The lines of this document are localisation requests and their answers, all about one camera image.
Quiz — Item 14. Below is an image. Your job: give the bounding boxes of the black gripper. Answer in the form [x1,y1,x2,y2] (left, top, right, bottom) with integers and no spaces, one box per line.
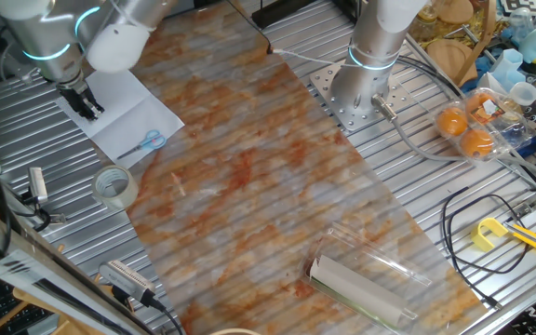
[57,81,106,122]

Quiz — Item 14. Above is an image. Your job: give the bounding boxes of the white paper sheet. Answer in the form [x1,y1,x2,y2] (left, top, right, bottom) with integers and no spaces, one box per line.
[54,69,186,170]

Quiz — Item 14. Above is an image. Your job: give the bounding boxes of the clear packing tape roll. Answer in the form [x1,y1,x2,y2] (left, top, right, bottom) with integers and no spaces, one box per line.
[91,165,140,211]

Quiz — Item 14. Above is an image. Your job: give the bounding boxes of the silver ribbed device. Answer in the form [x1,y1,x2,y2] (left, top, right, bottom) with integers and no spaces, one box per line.
[98,259,157,304]

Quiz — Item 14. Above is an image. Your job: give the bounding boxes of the orange marble pattern mat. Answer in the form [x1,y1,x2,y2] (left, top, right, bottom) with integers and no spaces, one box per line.
[58,0,490,335]

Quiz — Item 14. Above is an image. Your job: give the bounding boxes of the black flat bar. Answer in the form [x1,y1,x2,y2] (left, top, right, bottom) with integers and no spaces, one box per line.
[250,0,340,30]

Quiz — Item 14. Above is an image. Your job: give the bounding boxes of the grey paper roll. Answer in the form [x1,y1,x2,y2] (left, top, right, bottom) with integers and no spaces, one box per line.
[308,254,412,328]

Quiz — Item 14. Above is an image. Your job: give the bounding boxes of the clear plastic box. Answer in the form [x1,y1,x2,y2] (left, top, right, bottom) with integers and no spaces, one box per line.
[300,221,434,332]

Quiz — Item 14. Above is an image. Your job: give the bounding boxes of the glass jar with yellow lid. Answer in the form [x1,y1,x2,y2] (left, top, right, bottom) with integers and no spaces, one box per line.
[409,2,440,42]

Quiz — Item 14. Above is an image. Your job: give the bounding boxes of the orange fruit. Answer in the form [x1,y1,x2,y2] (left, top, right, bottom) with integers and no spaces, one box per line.
[465,91,500,123]
[436,107,468,138]
[460,128,496,158]

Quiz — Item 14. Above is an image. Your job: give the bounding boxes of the wooden disc stand with arc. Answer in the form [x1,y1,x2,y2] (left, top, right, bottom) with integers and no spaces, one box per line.
[424,0,500,88]

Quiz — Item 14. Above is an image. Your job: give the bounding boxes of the yellow plastic hook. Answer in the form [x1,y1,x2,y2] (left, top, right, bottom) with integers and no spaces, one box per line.
[470,217,510,253]

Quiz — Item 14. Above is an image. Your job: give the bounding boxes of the pale blue hexagonal cup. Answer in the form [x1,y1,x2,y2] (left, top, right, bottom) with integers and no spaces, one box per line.
[489,47,525,86]

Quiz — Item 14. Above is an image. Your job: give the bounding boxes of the clear plastic fruit clamshell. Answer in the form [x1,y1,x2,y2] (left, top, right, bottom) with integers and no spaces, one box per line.
[434,87,536,164]

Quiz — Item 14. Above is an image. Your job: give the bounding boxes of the white plastic bowl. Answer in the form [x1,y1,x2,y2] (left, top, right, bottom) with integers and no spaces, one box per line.
[508,81,536,107]

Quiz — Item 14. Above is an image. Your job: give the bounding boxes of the black and white marker tag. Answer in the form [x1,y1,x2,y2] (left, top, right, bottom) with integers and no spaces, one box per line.
[500,0,536,18]

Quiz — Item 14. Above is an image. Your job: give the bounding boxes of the yellow utility knife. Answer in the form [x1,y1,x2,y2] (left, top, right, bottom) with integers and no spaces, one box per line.
[502,221,536,261]

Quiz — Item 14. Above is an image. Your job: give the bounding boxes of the blue handled scissors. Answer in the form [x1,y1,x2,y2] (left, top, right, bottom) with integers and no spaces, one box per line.
[116,128,168,162]

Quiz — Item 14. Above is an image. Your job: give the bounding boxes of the silver camera on mount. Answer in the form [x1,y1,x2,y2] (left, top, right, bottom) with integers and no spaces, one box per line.
[26,166,49,207]

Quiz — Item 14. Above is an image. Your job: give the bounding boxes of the aluminium frame profile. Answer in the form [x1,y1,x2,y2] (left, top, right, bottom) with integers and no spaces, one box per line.
[0,197,157,335]

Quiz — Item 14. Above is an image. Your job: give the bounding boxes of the thick black device cable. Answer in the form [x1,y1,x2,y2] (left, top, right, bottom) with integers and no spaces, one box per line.
[140,290,185,335]

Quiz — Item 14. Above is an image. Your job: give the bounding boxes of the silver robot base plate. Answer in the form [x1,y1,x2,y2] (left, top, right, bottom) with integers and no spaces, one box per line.
[308,60,413,134]

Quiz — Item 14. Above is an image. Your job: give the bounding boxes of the grey cable with metal connector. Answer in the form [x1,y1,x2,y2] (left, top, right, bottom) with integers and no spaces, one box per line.
[370,94,536,190]

